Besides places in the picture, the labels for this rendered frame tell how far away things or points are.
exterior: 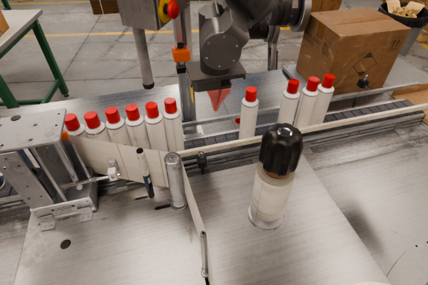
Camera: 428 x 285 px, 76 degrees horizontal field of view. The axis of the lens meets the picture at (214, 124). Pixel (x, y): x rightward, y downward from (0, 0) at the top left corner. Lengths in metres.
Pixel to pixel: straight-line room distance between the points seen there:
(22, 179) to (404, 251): 0.93
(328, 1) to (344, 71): 3.12
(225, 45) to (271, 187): 0.34
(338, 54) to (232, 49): 0.80
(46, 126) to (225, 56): 0.43
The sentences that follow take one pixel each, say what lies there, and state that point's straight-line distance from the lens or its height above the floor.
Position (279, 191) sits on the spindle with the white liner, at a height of 1.04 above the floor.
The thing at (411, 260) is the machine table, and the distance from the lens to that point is 0.91.
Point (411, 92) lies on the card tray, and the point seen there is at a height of 0.83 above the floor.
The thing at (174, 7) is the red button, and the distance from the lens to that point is 0.64.
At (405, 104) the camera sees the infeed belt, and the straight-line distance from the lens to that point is 1.32.
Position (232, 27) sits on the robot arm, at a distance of 0.39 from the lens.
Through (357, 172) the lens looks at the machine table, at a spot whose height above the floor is 0.83.
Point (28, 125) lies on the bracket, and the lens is 0.71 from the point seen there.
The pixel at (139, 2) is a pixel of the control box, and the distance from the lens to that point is 0.65.
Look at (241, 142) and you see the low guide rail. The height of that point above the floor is 0.91.
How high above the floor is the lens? 1.54
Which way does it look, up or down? 42 degrees down
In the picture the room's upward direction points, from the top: straight up
